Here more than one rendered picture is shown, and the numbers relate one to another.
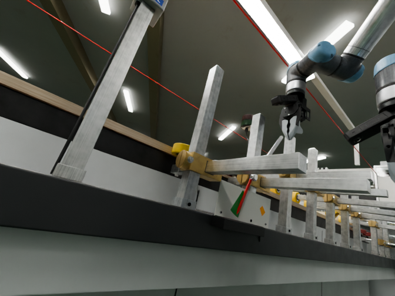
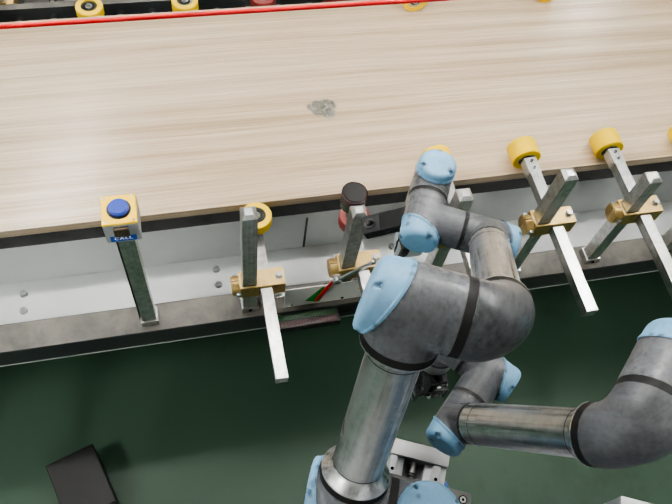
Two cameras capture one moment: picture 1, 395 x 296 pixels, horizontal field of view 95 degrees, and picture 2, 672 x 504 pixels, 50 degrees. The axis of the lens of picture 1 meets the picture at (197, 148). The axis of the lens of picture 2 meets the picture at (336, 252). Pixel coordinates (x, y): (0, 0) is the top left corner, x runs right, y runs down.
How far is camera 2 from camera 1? 1.82 m
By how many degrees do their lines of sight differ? 79
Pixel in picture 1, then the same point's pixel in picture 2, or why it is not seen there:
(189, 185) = (246, 301)
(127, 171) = (198, 232)
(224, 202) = (294, 299)
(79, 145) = (145, 314)
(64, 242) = not seen: hidden behind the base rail
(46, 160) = not seen: hidden behind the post
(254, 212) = (348, 292)
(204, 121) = (245, 267)
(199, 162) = (250, 292)
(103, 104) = (144, 297)
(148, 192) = (232, 237)
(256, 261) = not seen: hidden behind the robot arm
